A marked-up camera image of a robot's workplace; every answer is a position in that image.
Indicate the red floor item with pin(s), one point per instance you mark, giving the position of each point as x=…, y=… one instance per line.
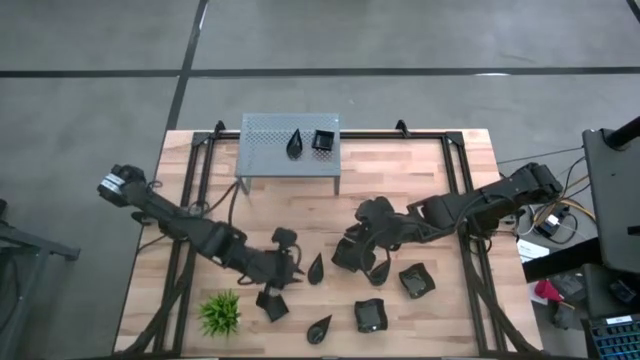
x=546, y=290

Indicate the small black square plate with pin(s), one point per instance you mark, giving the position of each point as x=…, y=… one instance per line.
x=323, y=140

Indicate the green artificial plant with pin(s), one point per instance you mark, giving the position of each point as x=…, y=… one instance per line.
x=220, y=314

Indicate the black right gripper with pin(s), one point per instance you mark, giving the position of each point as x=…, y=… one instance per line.
x=352, y=255

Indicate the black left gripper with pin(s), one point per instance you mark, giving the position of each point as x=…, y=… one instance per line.
x=275, y=267

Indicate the black desk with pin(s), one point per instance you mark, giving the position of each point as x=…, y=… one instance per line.
x=612, y=200

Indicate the black backlit keyboard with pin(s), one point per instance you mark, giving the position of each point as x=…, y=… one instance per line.
x=617, y=340

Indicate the white paper sheet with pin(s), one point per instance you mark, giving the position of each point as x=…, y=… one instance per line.
x=532, y=249

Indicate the black wavy square bowl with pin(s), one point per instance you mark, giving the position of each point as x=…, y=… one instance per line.
x=371, y=316
x=416, y=281

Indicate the grey perforated metal shelf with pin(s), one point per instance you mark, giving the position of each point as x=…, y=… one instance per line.
x=265, y=150

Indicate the white blue power device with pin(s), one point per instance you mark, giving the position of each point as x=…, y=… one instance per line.
x=550, y=223

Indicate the black desk beam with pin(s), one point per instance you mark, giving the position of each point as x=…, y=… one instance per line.
x=560, y=260

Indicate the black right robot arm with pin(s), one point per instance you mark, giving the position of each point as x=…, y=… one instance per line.
x=500, y=195

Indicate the grey metal stand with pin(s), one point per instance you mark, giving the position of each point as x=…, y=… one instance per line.
x=30, y=245

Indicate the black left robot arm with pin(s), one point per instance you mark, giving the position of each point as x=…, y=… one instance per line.
x=150, y=200

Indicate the black teardrop mini plate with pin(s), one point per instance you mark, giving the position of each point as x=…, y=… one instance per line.
x=317, y=332
x=295, y=146
x=315, y=272

